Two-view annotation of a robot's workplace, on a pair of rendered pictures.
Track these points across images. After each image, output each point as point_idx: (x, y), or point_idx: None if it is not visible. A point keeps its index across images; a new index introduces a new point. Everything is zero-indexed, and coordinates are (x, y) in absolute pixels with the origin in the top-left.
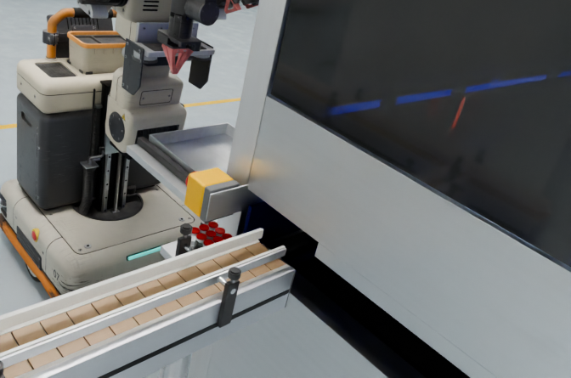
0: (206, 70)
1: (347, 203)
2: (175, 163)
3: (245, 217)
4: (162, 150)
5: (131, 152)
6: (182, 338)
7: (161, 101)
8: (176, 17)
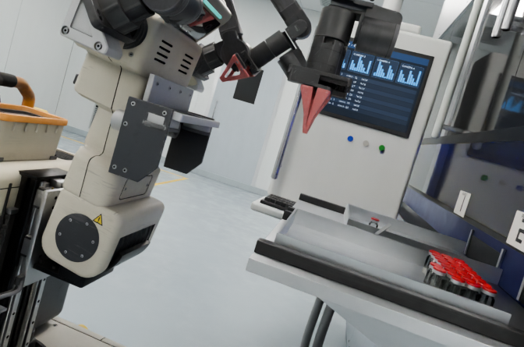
0: (200, 150)
1: None
2: (360, 273)
3: None
4: (316, 256)
5: (263, 268)
6: None
7: (139, 192)
8: (337, 44)
